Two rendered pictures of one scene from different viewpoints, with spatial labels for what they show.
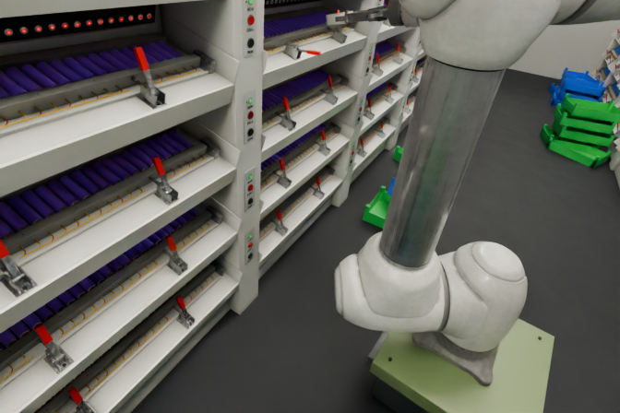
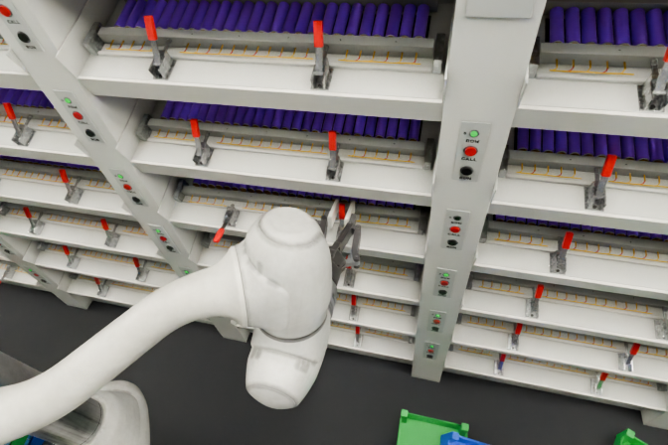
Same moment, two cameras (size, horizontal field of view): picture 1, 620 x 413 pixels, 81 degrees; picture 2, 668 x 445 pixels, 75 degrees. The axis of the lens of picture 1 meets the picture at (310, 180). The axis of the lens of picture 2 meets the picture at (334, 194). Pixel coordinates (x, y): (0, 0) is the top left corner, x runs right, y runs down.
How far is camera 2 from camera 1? 1.36 m
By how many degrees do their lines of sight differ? 61
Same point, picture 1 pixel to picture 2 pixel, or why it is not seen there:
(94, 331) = (91, 265)
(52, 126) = (30, 185)
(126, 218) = (89, 235)
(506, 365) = not seen: outside the picture
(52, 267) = (50, 232)
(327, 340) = (212, 420)
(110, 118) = (49, 195)
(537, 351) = not seen: outside the picture
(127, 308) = (108, 270)
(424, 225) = not seen: hidden behind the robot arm
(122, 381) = (123, 294)
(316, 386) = (170, 425)
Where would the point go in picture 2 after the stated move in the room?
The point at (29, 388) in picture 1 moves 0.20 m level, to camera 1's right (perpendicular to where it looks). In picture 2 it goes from (62, 263) to (51, 316)
